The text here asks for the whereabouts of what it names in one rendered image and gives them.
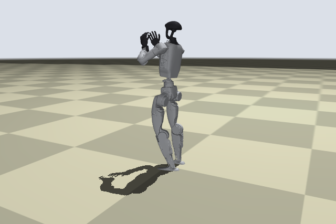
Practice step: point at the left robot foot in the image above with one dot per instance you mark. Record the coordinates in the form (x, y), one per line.
(167, 168)

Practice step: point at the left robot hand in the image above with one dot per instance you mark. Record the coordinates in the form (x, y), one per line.
(144, 41)

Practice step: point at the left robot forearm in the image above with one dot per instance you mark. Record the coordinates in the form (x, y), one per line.
(142, 53)

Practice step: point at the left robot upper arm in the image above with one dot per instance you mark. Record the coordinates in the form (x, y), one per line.
(159, 48)

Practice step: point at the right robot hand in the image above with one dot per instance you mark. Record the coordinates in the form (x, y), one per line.
(154, 40)

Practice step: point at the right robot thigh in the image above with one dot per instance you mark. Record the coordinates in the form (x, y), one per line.
(172, 114)

